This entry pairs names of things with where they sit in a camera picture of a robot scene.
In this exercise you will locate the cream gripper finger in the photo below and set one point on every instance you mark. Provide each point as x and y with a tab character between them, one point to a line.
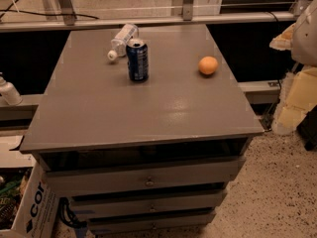
283	42
298	96

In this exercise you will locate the blue pepsi can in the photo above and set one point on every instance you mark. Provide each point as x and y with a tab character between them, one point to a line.
138	62

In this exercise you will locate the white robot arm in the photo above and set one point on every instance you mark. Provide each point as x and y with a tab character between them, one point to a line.
304	40

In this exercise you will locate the orange fruit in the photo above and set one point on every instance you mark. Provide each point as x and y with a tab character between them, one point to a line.
208	65

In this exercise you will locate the top cabinet drawer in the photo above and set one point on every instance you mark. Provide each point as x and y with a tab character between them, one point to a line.
159	175

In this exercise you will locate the cabinet drawer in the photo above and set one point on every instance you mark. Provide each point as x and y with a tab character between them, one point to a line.
159	175
176	219
147	204

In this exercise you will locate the clear plastic water bottle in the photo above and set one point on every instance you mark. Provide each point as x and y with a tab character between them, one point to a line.
118	44

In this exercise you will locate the grey drawer cabinet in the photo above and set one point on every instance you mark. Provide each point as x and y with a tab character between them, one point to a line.
93	116

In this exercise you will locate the bottom cabinet drawer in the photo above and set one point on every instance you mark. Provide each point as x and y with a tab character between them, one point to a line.
176	219

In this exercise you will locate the middle cabinet drawer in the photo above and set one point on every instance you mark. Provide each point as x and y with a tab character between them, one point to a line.
147	204

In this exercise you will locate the white bottle at left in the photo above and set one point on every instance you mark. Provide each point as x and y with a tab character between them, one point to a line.
9	92

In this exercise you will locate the white cardboard box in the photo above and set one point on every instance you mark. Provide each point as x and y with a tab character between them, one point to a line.
37	211

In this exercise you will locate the metal frame rail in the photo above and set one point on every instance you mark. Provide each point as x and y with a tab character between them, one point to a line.
230	18

